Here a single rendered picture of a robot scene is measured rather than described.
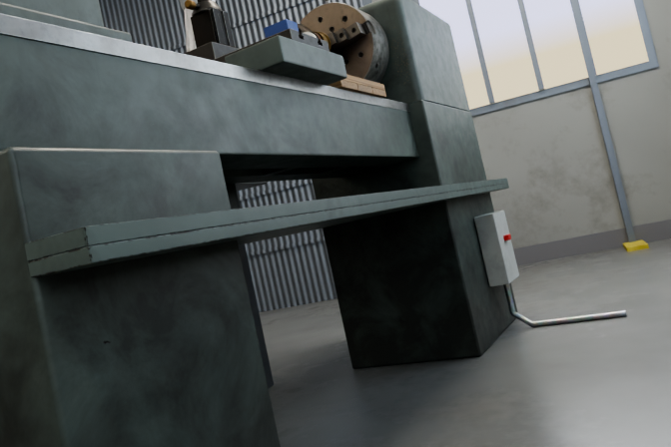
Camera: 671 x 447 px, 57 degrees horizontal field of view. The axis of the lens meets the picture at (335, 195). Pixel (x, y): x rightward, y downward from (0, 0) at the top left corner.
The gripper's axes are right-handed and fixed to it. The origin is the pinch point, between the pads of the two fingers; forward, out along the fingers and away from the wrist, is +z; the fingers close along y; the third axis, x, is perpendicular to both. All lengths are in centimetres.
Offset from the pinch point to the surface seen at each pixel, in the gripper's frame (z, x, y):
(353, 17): 16.2, 4.2, 11.0
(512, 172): 69, 224, -118
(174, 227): 76, -93, 87
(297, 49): 41, -47, 53
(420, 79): 37.5, 26.2, 13.6
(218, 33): 27, -51, 24
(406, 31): 20.9, 24.0, 13.1
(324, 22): 14.6, -0.8, 1.4
